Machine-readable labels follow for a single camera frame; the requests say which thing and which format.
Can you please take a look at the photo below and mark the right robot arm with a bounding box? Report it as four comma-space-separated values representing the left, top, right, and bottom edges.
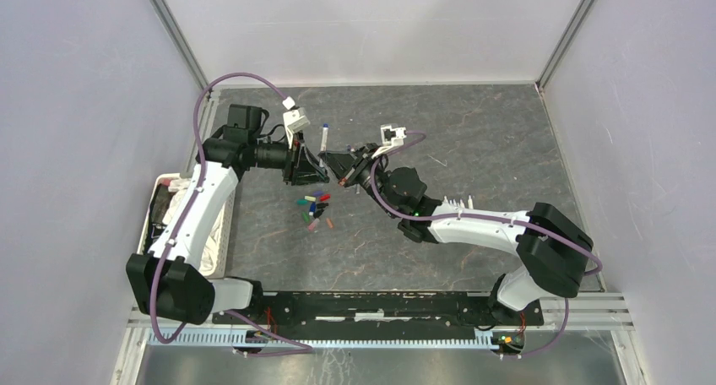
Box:
319, 144, 594, 324

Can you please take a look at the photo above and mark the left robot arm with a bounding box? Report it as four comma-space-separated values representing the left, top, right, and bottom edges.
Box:
126, 99, 329, 324

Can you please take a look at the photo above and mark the white plastic basket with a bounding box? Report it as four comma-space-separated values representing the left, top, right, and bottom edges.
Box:
136, 166, 238, 279

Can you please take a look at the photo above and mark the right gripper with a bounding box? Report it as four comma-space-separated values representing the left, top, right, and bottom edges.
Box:
320, 144, 399, 219

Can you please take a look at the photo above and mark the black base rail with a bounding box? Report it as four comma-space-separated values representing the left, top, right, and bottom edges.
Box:
241, 291, 545, 340

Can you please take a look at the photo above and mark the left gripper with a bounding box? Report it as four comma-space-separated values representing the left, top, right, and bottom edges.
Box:
248, 129, 328, 187

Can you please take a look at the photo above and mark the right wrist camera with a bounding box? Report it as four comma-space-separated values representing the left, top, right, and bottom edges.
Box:
372, 124, 407, 159

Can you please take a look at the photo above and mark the pink clear marker cap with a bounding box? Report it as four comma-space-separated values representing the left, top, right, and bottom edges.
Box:
307, 219, 320, 231

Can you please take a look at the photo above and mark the blue clear capped pen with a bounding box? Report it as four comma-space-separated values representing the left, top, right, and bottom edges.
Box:
317, 123, 329, 168

